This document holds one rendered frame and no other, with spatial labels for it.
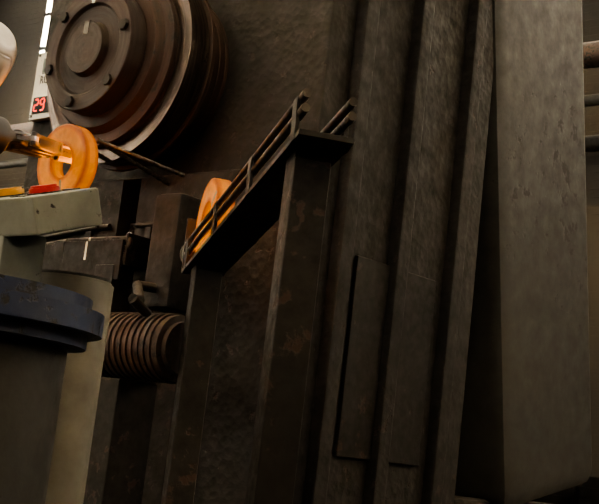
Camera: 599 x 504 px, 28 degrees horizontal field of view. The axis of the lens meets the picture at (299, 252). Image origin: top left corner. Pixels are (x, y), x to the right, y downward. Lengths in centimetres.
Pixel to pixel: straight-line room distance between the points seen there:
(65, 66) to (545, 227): 130
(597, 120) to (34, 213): 775
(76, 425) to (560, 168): 188
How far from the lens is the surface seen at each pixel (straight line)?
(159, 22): 262
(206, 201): 223
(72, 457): 173
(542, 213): 319
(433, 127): 281
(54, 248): 272
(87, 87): 266
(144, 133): 260
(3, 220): 160
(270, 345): 153
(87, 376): 173
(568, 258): 331
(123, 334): 226
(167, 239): 245
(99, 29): 266
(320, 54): 253
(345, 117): 155
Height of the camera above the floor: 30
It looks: 10 degrees up
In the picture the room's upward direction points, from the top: 7 degrees clockwise
